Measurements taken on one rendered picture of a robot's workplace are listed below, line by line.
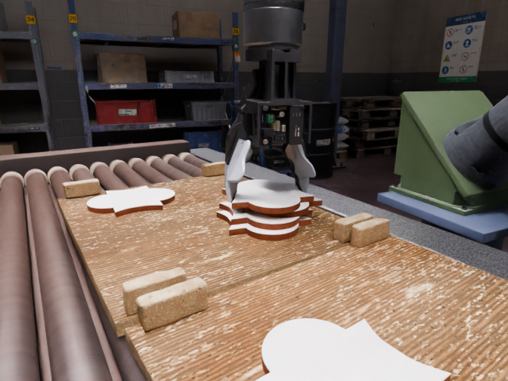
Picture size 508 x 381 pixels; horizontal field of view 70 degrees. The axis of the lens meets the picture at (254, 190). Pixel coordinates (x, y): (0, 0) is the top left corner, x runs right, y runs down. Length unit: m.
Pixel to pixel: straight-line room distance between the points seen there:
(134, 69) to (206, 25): 0.99
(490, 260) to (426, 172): 0.38
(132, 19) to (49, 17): 0.92
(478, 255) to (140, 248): 0.43
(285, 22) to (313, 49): 5.66
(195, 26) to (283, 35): 4.22
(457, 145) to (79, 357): 0.76
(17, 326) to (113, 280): 0.09
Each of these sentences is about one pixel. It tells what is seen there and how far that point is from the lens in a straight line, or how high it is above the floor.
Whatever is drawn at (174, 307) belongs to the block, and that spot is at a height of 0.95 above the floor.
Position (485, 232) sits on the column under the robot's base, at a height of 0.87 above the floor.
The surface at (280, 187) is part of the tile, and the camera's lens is 0.56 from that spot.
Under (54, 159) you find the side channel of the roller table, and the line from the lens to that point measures 1.08.
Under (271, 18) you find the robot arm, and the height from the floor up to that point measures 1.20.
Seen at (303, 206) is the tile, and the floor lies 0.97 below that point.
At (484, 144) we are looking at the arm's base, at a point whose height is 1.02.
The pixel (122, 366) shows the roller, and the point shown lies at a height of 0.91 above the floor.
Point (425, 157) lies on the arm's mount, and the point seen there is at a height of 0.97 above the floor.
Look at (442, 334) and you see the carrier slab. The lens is 0.35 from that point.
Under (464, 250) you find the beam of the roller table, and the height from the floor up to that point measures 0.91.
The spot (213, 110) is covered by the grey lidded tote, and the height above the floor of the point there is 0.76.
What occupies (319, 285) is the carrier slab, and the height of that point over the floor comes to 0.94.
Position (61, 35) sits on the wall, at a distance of 5.13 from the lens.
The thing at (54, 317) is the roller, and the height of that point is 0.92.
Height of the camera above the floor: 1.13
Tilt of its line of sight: 17 degrees down
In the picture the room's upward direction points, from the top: straight up
